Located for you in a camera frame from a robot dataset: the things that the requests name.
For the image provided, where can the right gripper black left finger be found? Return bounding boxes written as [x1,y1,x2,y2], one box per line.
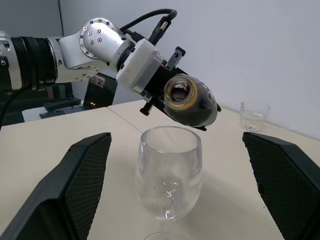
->
[0,131,113,240]

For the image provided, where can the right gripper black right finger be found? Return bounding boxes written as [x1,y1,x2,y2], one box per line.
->
[241,131,320,240]

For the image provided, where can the soy sauce bottle red cap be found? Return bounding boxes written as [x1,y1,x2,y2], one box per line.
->
[162,74,219,127]

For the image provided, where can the clear plastic wine glass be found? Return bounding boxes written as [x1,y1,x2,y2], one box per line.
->
[134,126,203,240]

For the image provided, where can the clear glass tumbler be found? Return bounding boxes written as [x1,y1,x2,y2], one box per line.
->
[239,101,272,133]

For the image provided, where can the black laptop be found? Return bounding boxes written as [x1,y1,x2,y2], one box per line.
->
[38,73,119,121]

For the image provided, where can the black bar-shaped device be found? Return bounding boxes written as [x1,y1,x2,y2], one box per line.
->
[44,98,82,110]

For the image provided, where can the dark grey box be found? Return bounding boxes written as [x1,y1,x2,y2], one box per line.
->
[46,83,74,102]

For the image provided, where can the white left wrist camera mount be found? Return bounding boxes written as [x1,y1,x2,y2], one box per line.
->
[116,38,161,93]

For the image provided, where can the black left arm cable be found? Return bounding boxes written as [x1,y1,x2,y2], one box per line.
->
[119,8,179,47]

